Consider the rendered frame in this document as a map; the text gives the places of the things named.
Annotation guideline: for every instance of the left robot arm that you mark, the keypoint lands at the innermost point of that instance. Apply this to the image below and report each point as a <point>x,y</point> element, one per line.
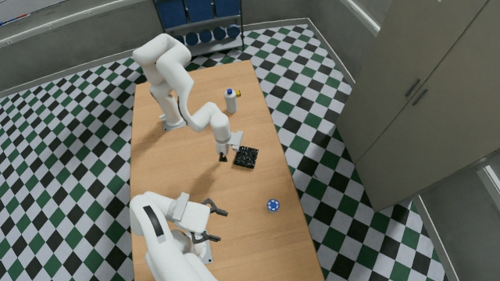
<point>162,60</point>

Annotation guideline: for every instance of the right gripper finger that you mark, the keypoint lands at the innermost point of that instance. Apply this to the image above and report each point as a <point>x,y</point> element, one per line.
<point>205,237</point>
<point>214,208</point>

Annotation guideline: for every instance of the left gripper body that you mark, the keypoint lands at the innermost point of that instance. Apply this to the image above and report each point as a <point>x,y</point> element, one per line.
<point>222,148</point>

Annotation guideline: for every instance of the white plastic bottle with blue cap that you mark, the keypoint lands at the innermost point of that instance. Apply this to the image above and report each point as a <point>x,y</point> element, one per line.
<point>231,101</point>

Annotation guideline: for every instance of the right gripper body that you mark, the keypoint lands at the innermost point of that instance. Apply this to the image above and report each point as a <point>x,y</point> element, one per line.
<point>194,218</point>

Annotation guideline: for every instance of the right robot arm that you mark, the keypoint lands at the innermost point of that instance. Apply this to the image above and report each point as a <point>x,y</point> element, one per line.
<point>172,253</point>

